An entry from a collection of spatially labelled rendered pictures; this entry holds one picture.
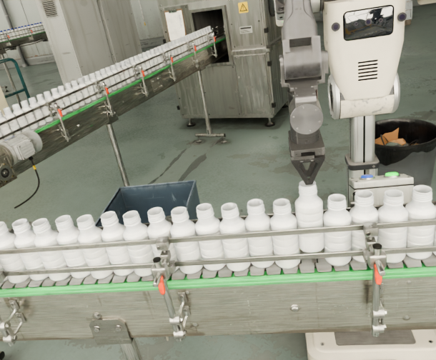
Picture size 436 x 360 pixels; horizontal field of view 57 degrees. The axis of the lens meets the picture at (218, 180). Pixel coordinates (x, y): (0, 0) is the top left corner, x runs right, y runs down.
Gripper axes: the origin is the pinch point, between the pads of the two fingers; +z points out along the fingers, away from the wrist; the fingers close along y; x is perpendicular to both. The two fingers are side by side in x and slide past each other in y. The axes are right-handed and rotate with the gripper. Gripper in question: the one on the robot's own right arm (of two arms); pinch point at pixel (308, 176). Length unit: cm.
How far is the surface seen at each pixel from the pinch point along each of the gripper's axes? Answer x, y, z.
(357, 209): 9.6, 2.5, 7.7
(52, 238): -62, 3, 8
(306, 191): -0.6, 2.7, 2.0
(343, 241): 6.2, 5.4, 13.7
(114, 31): -268, -625, 39
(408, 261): 20.1, 5.1, 21.0
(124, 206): -69, -53, 36
